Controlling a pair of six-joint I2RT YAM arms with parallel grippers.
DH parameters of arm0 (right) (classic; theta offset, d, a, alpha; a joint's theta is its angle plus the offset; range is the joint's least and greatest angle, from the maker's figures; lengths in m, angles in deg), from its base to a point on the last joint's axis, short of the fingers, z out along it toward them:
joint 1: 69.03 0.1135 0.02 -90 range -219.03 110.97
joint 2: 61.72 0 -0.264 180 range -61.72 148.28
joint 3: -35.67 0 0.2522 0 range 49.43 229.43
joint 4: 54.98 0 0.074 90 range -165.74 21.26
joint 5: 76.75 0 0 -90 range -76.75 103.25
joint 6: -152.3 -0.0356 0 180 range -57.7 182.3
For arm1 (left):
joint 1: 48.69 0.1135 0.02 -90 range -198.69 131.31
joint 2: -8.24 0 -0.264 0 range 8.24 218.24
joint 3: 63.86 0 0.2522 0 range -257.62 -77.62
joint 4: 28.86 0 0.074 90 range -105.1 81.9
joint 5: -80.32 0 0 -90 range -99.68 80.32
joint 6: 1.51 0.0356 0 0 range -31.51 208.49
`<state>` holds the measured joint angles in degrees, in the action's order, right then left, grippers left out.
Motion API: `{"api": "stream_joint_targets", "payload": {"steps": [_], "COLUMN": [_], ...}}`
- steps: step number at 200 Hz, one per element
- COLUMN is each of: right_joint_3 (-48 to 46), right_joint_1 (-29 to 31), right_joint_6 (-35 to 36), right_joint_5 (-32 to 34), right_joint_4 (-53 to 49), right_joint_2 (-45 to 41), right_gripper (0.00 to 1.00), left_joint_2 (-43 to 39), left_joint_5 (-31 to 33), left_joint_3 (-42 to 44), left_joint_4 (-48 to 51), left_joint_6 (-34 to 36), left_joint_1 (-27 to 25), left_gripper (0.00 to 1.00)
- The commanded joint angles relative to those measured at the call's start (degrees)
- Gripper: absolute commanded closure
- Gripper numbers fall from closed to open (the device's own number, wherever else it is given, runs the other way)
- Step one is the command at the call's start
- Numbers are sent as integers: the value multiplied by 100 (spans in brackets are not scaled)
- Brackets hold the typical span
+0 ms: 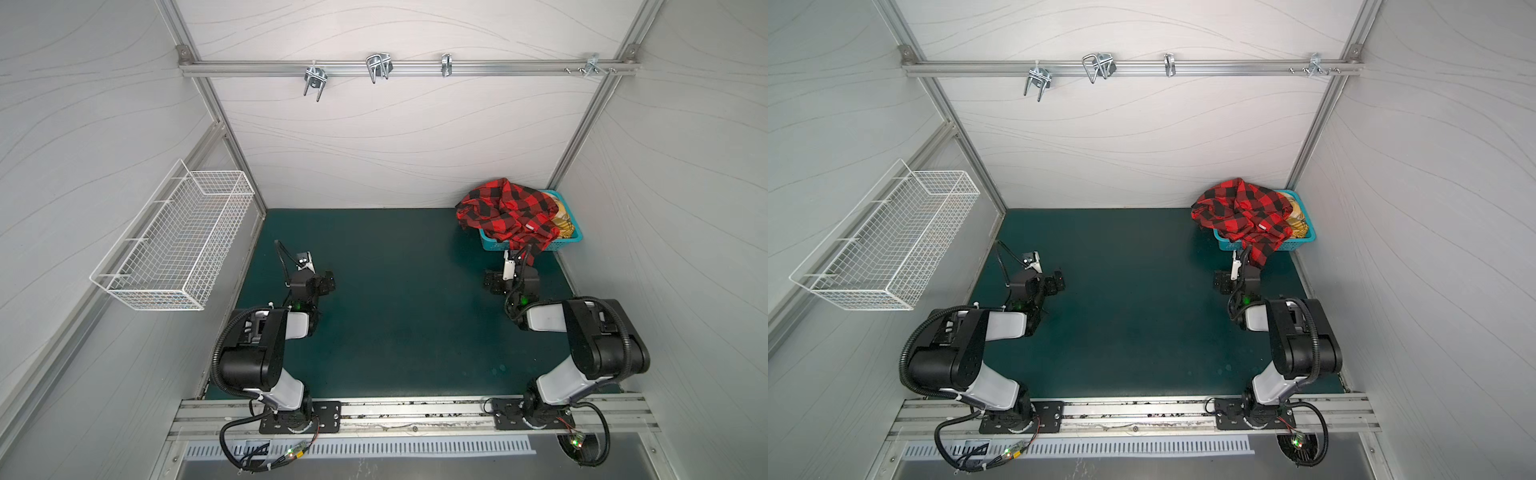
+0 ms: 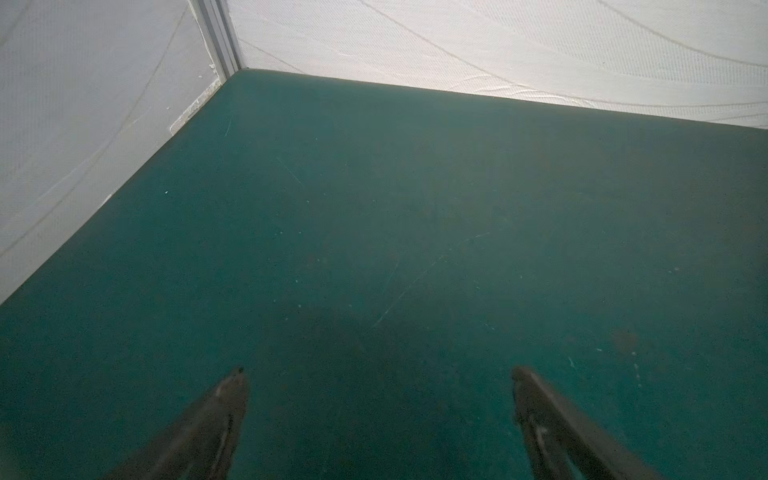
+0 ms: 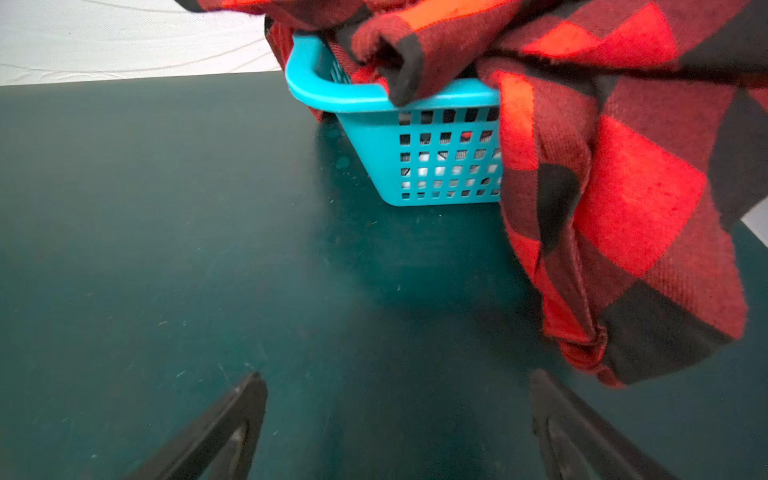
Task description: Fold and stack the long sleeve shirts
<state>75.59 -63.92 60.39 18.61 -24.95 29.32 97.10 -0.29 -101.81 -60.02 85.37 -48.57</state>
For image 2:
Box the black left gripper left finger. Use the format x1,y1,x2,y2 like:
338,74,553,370
104,367,249,479

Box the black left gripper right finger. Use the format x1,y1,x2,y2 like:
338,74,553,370
511,366,660,480

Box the aluminium corner frame post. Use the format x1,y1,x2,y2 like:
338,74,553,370
189,0,246,84

